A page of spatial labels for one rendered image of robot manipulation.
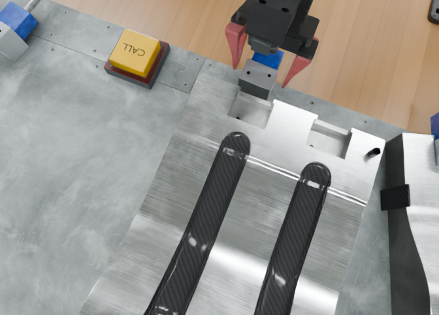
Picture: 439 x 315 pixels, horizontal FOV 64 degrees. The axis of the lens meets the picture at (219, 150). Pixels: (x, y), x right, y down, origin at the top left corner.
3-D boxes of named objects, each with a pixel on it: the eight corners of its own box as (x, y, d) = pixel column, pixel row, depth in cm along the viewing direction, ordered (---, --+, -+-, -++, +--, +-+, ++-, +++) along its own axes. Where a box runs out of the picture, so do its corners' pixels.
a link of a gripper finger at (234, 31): (259, 91, 51) (279, 33, 44) (213, 73, 52) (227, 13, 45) (270, 68, 56) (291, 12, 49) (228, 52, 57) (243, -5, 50)
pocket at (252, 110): (238, 97, 51) (239, 85, 48) (272, 109, 51) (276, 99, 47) (226, 124, 50) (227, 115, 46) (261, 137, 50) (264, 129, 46)
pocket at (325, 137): (309, 123, 50) (315, 114, 46) (345, 136, 50) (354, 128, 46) (298, 151, 49) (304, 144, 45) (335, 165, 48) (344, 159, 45)
